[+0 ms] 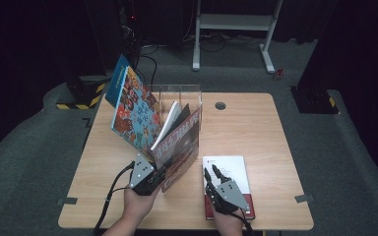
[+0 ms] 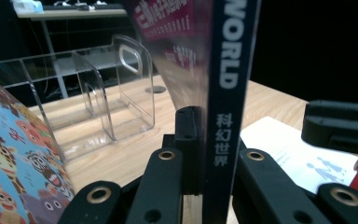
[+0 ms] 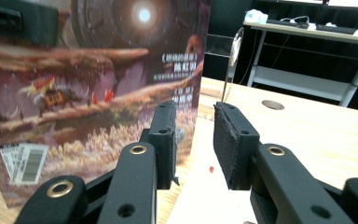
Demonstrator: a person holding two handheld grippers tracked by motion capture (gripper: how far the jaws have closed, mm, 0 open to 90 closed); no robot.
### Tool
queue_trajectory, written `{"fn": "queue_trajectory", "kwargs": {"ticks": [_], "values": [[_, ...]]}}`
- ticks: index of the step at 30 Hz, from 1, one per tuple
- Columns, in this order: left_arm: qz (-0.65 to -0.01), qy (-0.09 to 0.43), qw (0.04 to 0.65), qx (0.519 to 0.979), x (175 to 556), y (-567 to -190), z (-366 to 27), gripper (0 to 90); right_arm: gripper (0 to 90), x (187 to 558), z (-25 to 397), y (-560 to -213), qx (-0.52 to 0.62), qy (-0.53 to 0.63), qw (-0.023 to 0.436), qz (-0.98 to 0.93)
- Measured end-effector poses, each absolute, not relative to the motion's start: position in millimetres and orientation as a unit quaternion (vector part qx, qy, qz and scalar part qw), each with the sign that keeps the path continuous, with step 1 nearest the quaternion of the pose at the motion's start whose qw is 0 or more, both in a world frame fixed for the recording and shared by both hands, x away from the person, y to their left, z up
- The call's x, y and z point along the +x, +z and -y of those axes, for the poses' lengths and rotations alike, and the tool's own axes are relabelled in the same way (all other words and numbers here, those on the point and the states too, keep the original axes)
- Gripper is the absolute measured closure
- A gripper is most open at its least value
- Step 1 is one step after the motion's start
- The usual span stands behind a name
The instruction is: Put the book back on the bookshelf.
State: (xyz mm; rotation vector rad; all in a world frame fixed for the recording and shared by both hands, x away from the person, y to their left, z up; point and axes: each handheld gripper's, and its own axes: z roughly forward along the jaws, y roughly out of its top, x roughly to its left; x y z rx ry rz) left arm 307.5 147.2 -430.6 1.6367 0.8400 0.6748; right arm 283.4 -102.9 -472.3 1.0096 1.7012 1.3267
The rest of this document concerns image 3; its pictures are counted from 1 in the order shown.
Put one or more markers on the black keyboard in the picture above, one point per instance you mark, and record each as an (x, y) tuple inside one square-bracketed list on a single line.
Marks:
[(289, 23), (338, 30)]

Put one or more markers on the white red book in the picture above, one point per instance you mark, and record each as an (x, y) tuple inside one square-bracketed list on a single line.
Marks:
[(199, 193)]

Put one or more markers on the purple magazine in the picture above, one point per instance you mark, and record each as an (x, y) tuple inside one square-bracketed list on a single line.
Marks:
[(90, 77)]

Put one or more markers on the clear acrylic book rack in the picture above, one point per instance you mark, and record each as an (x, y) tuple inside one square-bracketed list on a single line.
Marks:
[(235, 46)]

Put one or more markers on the white metal stand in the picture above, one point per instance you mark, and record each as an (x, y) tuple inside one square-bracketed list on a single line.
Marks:
[(292, 79)]

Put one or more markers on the white box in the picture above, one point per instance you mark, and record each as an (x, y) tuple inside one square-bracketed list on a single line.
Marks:
[(256, 16)]

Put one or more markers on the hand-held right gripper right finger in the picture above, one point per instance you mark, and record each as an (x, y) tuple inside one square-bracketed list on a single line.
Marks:
[(279, 186)]

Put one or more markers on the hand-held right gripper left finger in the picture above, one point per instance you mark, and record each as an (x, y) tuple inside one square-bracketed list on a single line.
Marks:
[(136, 186)]

